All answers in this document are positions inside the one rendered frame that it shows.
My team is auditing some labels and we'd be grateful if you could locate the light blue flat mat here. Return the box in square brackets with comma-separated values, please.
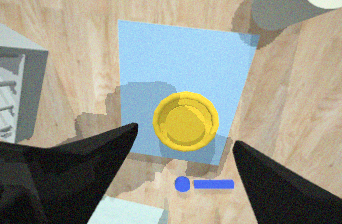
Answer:
[118, 20, 260, 165]

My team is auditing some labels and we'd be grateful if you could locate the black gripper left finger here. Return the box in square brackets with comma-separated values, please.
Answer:
[0, 123, 138, 224]

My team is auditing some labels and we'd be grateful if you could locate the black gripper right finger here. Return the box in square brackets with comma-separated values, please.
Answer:
[232, 140, 342, 224]

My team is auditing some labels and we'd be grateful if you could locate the yellow plate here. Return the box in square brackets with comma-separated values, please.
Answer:
[152, 91, 219, 152]

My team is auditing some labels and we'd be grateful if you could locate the grey dish rack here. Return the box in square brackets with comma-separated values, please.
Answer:
[0, 23, 49, 143]

